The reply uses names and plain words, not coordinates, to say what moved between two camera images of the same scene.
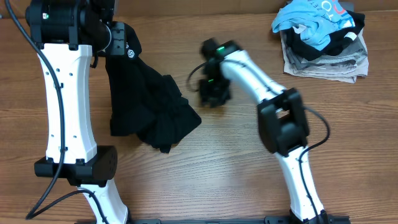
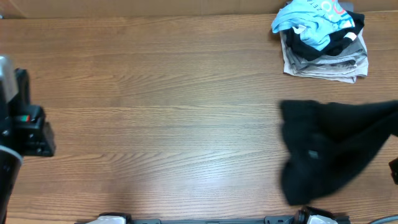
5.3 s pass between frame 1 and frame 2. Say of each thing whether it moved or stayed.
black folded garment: stayed
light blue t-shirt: stayed
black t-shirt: moved
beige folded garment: stayed
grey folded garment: stayed
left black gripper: moved
